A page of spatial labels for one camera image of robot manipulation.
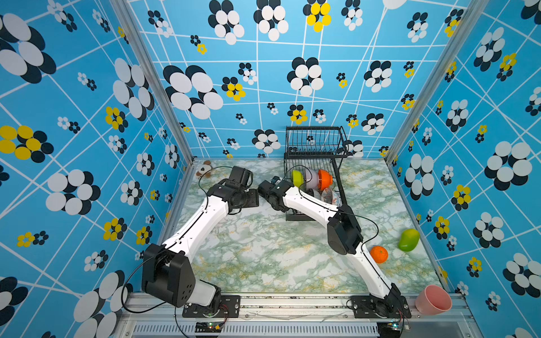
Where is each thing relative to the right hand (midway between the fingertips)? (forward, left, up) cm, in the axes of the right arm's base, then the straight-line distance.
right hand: (300, 194), depth 94 cm
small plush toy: (+21, +50, -6) cm, 55 cm away
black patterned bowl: (-1, -6, +2) cm, 7 cm away
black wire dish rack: (+24, -8, -8) cm, 26 cm away
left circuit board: (-48, +34, -11) cm, 60 cm away
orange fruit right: (-25, -29, -5) cm, 39 cm away
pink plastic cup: (-41, -41, -1) cm, 58 cm away
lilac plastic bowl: (+6, -6, +4) cm, 9 cm away
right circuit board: (-48, -28, -11) cm, 57 cm away
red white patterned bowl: (-2, -13, +1) cm, 13 cm away
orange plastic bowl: (+9, -13, -1) cm, 16 cm away
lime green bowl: (+9, +1, +1) cm, 9 cm away
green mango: (-18, -44, -6) cm, 48 cm away
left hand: (-7, +19, +8) cm, 22 cm away
